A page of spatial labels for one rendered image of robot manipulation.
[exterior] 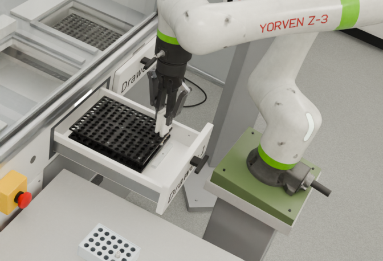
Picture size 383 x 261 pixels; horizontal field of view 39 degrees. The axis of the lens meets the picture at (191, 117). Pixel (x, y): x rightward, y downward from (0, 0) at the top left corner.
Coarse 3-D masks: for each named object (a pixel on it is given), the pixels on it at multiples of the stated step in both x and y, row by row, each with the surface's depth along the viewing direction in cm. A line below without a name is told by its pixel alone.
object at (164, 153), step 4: (168, 144) 153; (172, 144) 154; (164, 148) 152; (168, 148) 152; (164, 152) 150; (168, 152) 152; (160, 156) 149; (164, 156) 150; (156, 160) 147; (160, 160) 148; (152, 164) 146; (156, 164) 146
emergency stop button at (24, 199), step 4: (28, 192) 125; (20, 196) 124; (24, 196) 123; (28, 196) 124; (20, 200) 123; (24, 200) 123; (28, 200) 124; (20, 204) 123; (24, 204) 123; (28, 204) 126
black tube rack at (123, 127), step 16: (96, 112) 149; (112, 112) 151; (128, 112) 152; (80, 128) 144; (96, 128) 144; (112, 128) 146; (128, 128) 151; (144, 128) 153; (96, 144) 144; (112, 144) 145; (128, 144) 142; (144, 144) 144; (128, 160) 143
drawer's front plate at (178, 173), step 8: (208, 128) 150; (200, 136) 146; (208, 136) 152; (192, 144) 143; (200, 144) 145; (192, 152) 141; (200, 152) 151; (184, 160) 138; (176, 168) 135; (184, 168) 138; (176, 176) 133; (184, 176) 143; (168, 184) 131; (176, 184) 137; (168, 192) 132; (176, 192) 142; (160, 200) 134; (168, 200) 137; (160, 208) 135
